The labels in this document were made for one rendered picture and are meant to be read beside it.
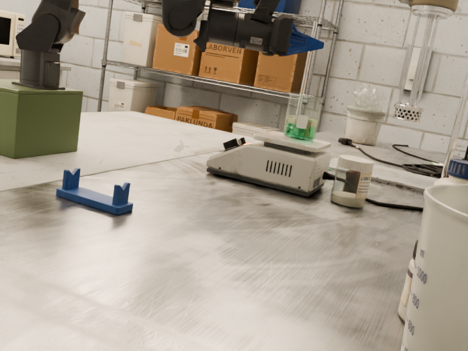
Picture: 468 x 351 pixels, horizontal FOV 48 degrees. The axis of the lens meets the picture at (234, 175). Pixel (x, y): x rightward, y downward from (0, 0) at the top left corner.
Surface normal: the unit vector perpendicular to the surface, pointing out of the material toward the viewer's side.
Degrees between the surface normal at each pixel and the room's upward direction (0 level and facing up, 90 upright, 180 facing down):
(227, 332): 0
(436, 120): 90
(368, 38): 90
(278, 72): 89
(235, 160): 90
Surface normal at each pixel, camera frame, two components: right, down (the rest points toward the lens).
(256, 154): -0.37, 0.13
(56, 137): 0.90, 0.23
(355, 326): 0.16, -0.97
